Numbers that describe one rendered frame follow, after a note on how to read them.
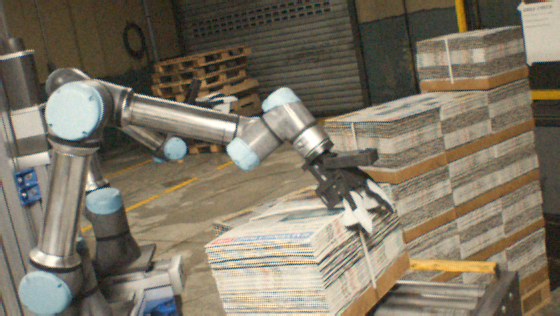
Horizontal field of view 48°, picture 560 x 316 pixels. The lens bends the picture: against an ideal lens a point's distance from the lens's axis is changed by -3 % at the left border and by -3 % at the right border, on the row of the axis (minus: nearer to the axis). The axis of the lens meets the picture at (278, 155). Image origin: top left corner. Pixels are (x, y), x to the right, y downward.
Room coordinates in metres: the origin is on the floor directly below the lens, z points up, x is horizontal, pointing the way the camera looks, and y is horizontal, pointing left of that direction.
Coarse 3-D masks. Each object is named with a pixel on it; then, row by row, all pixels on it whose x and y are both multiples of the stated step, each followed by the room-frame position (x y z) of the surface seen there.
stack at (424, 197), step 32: (480, 160) 2.53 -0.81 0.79; (416, 192) 2.32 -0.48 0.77; (448, 192) 2.41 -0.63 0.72; (480, 192) 2.51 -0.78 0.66; (224, 224) 2.19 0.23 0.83; (416, 224) 2.31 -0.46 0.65; (448, 224) 2.39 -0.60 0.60; (480, 224) 2.50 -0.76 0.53; (416, 256) 2.28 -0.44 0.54; (448, 256) 2.38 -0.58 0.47
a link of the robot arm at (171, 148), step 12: (60, 72) 2.05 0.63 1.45; (72, 72) 2.04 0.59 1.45; (60, 84) 2.02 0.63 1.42; (132, 132) 2.08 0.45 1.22; (144, 132) 2.09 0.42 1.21; (156, 132) 2.11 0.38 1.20; (156, 144) 2.11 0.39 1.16; (168, 144) 2.11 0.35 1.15; (180, 144) 2.12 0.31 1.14; (168, 156) 2.11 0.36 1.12; (180, 156) 2.12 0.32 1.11
